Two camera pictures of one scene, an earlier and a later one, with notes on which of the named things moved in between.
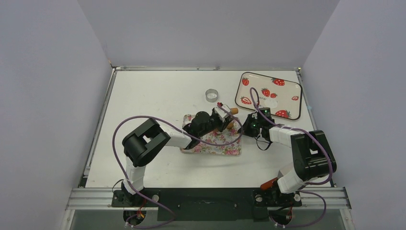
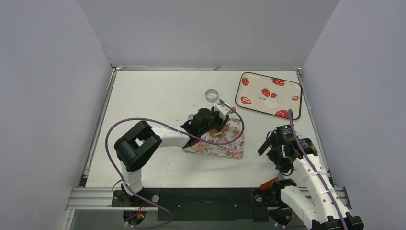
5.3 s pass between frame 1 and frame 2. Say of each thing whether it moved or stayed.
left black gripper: stayed
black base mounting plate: stayed
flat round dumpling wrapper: stayed
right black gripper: moved
